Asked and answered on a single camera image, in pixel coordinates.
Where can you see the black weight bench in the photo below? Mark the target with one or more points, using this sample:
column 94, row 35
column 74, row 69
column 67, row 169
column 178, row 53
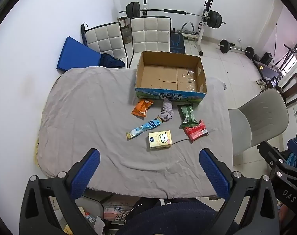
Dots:
column 177, row 42

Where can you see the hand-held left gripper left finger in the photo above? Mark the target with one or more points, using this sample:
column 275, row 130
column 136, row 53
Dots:
column 86, row 173

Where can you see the clear plastic bag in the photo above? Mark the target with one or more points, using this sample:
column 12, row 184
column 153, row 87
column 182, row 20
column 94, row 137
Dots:
column 116, row 213

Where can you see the black treadmill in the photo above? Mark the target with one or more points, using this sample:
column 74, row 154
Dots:
column 268, row 69

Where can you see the grey sock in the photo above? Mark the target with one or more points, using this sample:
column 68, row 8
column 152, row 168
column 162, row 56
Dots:
column 166, row 110

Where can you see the long barbell with black plates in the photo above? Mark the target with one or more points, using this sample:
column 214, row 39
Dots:
column 173, row 11

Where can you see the yellow tissue pack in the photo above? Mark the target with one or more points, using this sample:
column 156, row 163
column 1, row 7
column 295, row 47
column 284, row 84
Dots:
column 160, row 139

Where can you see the red snack packet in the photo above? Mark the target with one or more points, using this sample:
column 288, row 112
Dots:
column 196, row 131

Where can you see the long blue snack packet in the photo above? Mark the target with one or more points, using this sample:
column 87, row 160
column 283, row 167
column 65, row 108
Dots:
column 143, row 128

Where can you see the grey shell chair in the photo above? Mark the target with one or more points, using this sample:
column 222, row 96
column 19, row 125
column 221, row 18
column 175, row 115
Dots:
column 261, row 117

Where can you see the white padded chair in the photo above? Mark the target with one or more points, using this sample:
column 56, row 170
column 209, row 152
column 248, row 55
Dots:
column 150, row 34
column 104, row 39

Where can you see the black metal stand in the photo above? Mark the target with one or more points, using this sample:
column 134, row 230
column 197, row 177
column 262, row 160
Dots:
column 289, row 53

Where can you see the black speaker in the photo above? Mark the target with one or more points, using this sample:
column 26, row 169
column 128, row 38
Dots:
column 267, row 58

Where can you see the white slipper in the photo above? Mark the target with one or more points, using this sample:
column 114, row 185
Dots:
column 260, row 81
column 263, row 86

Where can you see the short barbell with black plates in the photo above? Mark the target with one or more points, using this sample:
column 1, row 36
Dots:
column 224, row 46

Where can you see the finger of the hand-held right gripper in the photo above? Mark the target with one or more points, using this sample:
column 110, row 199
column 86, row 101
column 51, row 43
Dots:
column 271, row 155
column 296, row 145

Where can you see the person's dark navy clothing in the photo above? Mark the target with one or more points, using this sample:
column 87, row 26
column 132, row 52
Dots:
column 175, row 220

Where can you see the large glass jar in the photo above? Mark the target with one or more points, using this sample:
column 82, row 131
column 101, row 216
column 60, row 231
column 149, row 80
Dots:
column 126, row 34

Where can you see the dark wooden chair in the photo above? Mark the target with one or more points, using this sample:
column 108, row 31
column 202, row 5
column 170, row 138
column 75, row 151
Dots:
column 295, row 88

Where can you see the orange snack packet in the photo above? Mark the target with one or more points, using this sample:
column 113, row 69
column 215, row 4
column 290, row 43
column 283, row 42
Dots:
column 141, row 107

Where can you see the white bench press rack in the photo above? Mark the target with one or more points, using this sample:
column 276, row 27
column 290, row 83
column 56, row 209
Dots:
column 202, row 29

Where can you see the cardboard box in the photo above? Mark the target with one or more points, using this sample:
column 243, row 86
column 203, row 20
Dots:
column 163, row 78

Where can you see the blue foam mat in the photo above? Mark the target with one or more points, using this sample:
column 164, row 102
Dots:
column 75, row 56

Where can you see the black and blue pole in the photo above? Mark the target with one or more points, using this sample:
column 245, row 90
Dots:
column 84, row 34

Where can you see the dark blue jacket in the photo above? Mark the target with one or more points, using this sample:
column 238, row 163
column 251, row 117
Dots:
column 110, row 61

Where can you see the green snack packet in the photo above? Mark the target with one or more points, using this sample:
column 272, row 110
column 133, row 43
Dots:
column 187, row 115

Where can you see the grey table cloth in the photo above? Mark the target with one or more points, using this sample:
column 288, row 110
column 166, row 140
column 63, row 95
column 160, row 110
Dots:
column 89, row 115

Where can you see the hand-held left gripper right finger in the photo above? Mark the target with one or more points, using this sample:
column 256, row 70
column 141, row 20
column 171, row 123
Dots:
column 213, row 173

